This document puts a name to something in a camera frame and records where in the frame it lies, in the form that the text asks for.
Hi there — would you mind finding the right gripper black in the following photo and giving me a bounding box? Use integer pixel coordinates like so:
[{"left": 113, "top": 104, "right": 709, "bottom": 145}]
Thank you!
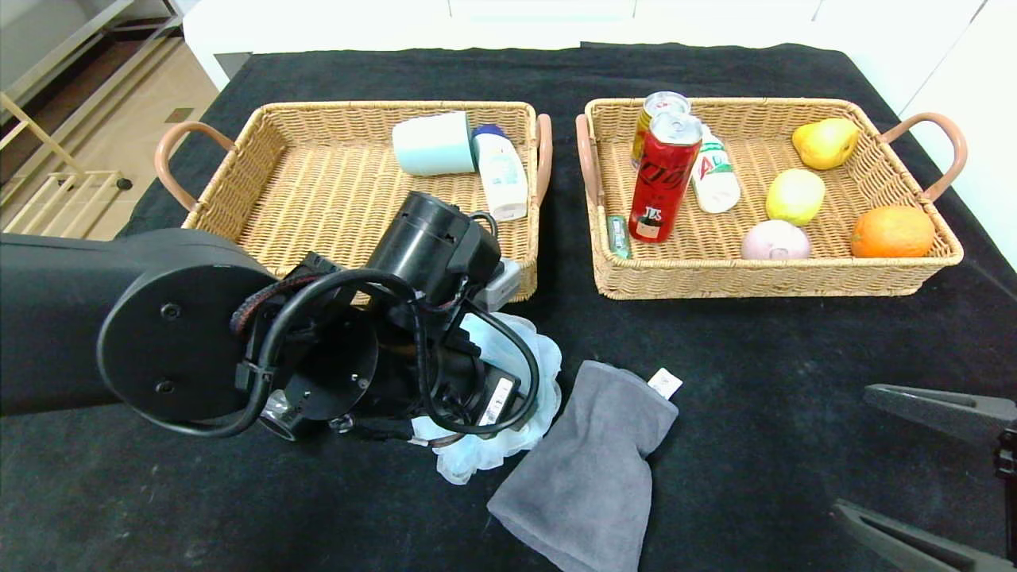
[{"left": 831, "top": 383, "right": 1017, "bottom": 572}]

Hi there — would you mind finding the pink egg-shaped food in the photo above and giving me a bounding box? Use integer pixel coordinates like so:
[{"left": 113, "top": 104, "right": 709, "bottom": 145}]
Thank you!
[{"left": 741, "top": 220, "right": 812, "bottom": 261}]

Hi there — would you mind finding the yellow lemon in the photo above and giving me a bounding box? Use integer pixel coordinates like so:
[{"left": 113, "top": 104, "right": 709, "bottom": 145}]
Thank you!
[{"left": 766, "top": 168, "right": 827, "bottom": 226}]

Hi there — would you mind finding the grey towel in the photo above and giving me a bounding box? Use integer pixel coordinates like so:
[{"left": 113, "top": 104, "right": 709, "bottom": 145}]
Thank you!
[{"left": 487, "top": 360, "right": 683, "bottom": 572}]

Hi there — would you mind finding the red cola can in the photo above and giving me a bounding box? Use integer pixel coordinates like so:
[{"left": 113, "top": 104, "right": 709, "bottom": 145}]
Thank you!
[{"left": 628, "top": 111, "right": 705, "bottom": 244}]

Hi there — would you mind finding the blue mesh bath sponge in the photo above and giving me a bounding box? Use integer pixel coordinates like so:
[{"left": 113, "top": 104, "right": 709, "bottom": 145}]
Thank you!
[{"left": 412, "top": 311, "right": 563, "bottom": 485}]

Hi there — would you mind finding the woven wicker basket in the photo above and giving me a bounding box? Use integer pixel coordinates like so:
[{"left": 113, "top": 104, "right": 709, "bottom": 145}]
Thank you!
[
  {"left": 153, "top": 100, "right": 553, "bottom": 307},
  {"left": 575, "top": 97, "right": 969, "bottom": 300}
]

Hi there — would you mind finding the black table cloth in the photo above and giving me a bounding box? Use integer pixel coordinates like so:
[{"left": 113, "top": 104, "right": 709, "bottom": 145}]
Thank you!
[{"left": 0, "top": 41, "right": 1017, "bottom": 572}]

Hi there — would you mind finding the orange fruit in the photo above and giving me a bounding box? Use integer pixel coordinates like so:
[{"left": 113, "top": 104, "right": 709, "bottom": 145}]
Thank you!
[{"left": 850, "top": 205, "right": 937, "bottom": 258}]

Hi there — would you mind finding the yellow pear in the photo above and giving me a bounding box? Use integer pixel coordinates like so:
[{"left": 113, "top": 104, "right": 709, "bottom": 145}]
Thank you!
[{"left": 791, "top": 118, "right": 860, "bottom": 171}]

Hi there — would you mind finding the white AD milk bottle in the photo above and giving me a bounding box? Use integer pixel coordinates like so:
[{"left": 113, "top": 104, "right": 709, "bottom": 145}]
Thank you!
[{"left": 690, "top": 125, "right": 741, "bottom": 215}]

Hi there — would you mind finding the gold energy drink can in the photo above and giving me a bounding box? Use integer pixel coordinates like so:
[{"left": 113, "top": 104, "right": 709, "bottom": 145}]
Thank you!
[{"left": 632, "top": 91, "right": 691, "bottom": 169}]

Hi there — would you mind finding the white lotion bottle blue cap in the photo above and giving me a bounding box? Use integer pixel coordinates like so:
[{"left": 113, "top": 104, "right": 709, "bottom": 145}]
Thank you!
[{"left": 471, "top": 124, "right": 529, "bottom": 222}]

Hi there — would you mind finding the pale blue cup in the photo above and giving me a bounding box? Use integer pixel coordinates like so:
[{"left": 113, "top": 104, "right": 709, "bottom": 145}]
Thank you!
[{"left": 392, "top": 111, "right": 476, "bottom": 176}]

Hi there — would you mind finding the black face wash tube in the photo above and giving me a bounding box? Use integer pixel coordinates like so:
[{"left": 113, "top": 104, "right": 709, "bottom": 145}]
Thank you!
[{"left": 258, "top": 389, "right": 301, "bottom": 443}]

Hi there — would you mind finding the beige wooden rack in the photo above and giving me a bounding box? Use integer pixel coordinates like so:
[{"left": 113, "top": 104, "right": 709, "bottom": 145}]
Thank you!
[{"left": 0, "top": 91, "right": 134, "bottom": 239}]

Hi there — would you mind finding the grey shelf unit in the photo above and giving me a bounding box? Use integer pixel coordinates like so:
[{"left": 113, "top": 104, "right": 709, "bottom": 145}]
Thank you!
[{"left": 0, "top": 0, "right": 184, "bottom": 106}]

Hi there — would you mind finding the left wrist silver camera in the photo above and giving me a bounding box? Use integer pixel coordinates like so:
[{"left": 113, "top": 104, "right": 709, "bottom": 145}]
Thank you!
[{"left": 474, "top": 258, "right": 523, "bottom": 312}]

